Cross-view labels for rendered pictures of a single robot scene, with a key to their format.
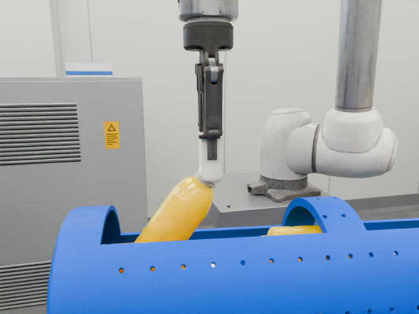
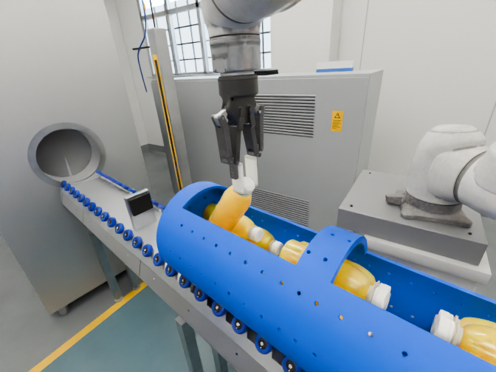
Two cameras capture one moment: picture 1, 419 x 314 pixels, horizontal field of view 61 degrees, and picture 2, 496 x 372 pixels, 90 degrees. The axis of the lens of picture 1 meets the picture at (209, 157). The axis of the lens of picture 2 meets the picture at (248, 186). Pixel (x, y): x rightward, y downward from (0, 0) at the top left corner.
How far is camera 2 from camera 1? 0.46 m
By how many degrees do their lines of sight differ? 48
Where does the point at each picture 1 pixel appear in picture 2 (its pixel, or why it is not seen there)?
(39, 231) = (284, 176)
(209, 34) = (223, 87)
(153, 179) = (393, 156)
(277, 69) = not seen: outside the picture
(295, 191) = (432, 214)
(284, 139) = (429, 160)
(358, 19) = not seen: outside the picture
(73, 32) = (351, 29)
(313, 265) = (268, 281)
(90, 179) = (317, 150)
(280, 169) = (419, 188)
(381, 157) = not seen: outside the picture
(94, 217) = (193, 191)
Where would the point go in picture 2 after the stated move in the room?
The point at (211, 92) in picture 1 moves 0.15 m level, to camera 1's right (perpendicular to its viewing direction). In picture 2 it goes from (218, 133) to (279, 148)
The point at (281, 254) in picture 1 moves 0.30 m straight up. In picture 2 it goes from (253, 261) to (243, 100)
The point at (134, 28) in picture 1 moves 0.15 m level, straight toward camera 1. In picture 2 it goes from (407, 16) to (405, 15)
